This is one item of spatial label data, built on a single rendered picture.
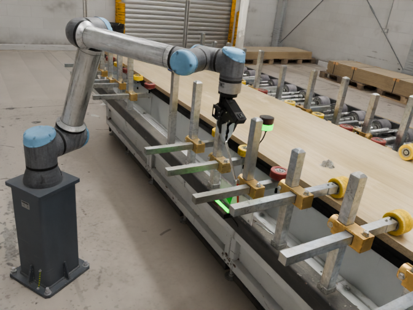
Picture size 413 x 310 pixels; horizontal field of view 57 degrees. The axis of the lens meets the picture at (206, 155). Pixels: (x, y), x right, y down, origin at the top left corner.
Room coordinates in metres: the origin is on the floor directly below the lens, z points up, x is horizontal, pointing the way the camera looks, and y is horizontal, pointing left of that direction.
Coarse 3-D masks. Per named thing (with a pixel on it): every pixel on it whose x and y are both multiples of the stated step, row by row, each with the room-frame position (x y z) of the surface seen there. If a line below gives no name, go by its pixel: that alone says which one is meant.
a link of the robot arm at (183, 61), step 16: (80, 32) 1.56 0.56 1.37; (96, 32) 1.55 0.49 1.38; (112, 32) 1.54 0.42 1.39; (80, 48) 1.59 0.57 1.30; (96, 48) 1.55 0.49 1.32; (112, 48) 1.50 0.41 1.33; (128, 48) 1.46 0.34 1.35; (144, 48) 1.44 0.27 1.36; (160, 48) 1.42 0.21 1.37; (176, 48) 1.40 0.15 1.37; (192, 48) 1.44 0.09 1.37; (160, 64) 1.41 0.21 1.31; (176, 64) 1.36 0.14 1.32; (192, 64) 1.35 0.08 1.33
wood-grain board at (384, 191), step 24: (144, 72) 3.11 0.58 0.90; (168, 72) 3.21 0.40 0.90; (216, 72) 3.43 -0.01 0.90; (168, 96) 2.54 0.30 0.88; (216, 96) 2.59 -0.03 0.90; (240, 96) 2.66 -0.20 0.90; (264, 96) 2.74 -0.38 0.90; (288, 120) 2.21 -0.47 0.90; (312, 120) 2.26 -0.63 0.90; (240, 144) 1.78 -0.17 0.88; (264, 144) 1.76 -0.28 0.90; (288, 144) 1.80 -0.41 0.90; (312, 144) 1.84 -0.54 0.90; (336, 144) 1.88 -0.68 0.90; (360, 144) 1.92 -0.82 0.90; (312, 168) 1.53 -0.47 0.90; (336, 168) 1.56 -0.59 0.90; (360, 168) 1.59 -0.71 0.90; (384, 168) 1.62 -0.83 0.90; (408, 168) 1.65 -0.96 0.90; (384, 192) 1.37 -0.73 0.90; (408, 192) 1.39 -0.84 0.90; (360, 216) 1.16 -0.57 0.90; (384, 240) 1.06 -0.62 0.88; (408, 240) 1.04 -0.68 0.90
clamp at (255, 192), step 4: (240, 176) 1.44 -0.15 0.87; (240, 180) 1.42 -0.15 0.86; (244, 180) 1.40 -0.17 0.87; (248, 180) 1.40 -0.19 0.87; (252, 180) 1.41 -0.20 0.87; (240, 184) 1.42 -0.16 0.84; (244, 184) 1.40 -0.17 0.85; (248, 184) 1.38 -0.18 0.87; (252, 184) 1.37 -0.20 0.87; (256, 184) 1.38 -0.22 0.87; (252, 188) 1.35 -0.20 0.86; (256, 188) 1.34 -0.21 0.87; (260, 188) 1.35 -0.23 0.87; (264, 188) 1.36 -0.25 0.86; (252, 192) 1.35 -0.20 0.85; (256, 192) 1.34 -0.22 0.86; (260, 192) 1.35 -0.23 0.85; (252, 196) 1.35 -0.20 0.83; (256, 196) 1.34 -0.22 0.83; (260, 196) 1.35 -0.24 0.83
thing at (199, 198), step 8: (264, 184) 1.41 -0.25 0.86; (272, 184) 1.43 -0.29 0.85; (208, 192) 1.29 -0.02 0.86; (216, 192) 1.29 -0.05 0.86; (224, 192) 1.30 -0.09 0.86; (232, 192) 1.32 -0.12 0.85; (240, 192) 1.34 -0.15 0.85; (248, 192) 1.36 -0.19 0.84; (192, 200) 1.25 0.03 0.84; (200, 200) 1.24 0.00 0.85; (208, 200) 1.26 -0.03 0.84; (216, 200) 1.28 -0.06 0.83
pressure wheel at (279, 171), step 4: (272, 168) 1.47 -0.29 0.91; (276, 168) 1.48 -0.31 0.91; (280, 168) 1.49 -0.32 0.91; (284, 168) 1.49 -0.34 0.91; (272, 172) 1.44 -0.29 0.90; (276, 172) 1.43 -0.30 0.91; (280, 172) 1.44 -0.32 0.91; (284, 172) 1.44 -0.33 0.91; (272, 176) 1.44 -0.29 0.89; (276, 176) 1.43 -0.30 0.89; (280, 176) 1.42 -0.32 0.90; (284, 176) 1.42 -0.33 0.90; (276, 180) 1.43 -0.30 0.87; (280, 180) 1.42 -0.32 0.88; (276, 188) 1.46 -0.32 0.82; (276, 192) 1.46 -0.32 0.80
